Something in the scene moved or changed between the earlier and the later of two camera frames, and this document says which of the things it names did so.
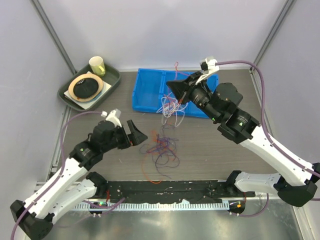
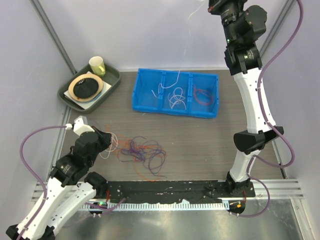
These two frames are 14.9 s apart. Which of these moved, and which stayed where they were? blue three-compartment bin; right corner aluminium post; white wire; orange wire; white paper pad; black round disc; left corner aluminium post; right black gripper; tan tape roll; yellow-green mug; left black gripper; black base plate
Moved: orange wire; right black gripper; white wire; left black gripper
Stayed: white paper pad; yellow-green mug; black round disc; tan tape roll; left corner aluminium post; black base plate; blue three-compartment bin; right corner aluminium post
